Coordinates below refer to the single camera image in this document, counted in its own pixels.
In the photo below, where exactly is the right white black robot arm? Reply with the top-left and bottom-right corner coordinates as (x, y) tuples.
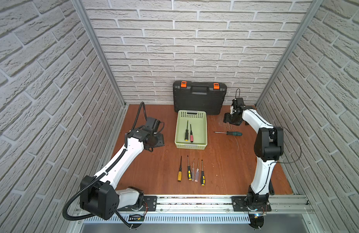
(224, 98), (284, 205)

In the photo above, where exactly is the black yellow screwdriver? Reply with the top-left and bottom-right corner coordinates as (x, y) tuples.
(201, 160), (205, 186)
(187, 156), (193, 181)

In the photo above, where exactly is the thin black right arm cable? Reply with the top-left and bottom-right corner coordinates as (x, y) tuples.
(272, 128), (302, 165)

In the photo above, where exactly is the black plastic tool case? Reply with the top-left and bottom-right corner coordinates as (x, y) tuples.
(173, 81), (227, 116)

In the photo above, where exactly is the light green plastic bin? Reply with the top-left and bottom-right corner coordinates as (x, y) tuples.
(175, 110), (208, 150)

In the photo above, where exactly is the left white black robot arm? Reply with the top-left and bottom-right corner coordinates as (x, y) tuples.
(79, 117), (164, 220)

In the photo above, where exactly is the clear red handle screwdriver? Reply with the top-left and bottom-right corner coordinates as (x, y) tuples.
(195, 159), (200, 182)

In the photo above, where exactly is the orange handle screwdriver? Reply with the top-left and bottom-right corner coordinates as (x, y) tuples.
(177, 157), (182, 182)

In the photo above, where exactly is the clear handle small screwdriver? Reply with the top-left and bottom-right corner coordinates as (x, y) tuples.
(191, 159), (195, 181)

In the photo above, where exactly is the pink handle screwdriver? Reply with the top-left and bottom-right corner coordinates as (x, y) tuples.
(190, 124), (194, 143)

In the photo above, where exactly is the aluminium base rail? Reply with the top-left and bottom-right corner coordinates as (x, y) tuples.
(75, 194), (315, 215)

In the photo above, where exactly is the black corrugated cable conduit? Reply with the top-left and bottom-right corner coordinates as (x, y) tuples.
(62, 101), (148, 229)

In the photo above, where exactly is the green black handle screwdriver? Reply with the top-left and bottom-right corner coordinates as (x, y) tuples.
(214, 131), (243, 136)

